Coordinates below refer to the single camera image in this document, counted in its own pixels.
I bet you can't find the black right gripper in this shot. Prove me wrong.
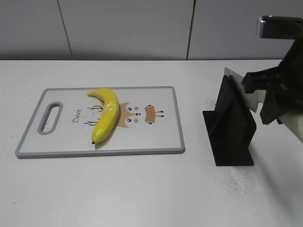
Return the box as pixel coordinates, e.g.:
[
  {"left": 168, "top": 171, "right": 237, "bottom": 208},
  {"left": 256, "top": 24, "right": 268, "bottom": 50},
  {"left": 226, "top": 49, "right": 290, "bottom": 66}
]
[{"left": 242, "top": 39, "right": 303, "bottom": 125}]

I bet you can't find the knife with white handle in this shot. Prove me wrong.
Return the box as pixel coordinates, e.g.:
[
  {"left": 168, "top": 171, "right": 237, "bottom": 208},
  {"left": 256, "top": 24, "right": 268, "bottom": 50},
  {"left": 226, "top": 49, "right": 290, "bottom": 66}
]
[{"left": 223, "top": 67, "right": 303, "bottom": 142}]

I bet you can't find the yellow plastic banana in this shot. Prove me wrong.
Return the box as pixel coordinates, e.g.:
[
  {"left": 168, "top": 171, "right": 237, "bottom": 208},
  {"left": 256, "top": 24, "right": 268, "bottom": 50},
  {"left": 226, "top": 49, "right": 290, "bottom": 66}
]
[{"left": 88, "top": 88, "right": 120, "bottom": 144}]

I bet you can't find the black knife stand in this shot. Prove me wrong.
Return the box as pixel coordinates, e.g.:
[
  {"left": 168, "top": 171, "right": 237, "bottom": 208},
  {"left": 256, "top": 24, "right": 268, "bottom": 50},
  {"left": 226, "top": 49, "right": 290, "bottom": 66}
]
[{"left": 203, "top": 75, "right": 257, "bottom": 166}]

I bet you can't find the white grey-rimmed cutting board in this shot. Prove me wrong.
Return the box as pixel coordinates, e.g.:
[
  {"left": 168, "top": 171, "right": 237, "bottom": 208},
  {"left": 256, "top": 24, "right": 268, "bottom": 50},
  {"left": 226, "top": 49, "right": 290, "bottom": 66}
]
[{"left": 15, "top": 86, "right": 186, "bottom": 159}]

